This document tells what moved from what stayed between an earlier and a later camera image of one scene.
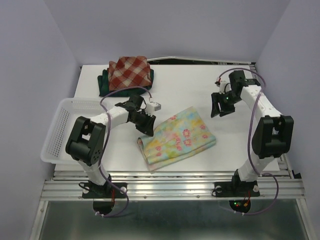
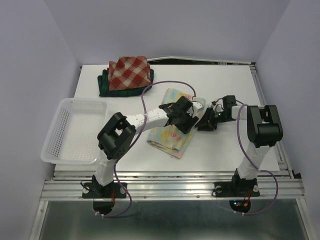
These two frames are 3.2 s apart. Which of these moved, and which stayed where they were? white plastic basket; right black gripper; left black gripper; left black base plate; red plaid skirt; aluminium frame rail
Moved: left black gripper; right black gripper
Stayed: left black base plate; white plastic basket; red plaid skirt; aluminium frame rail
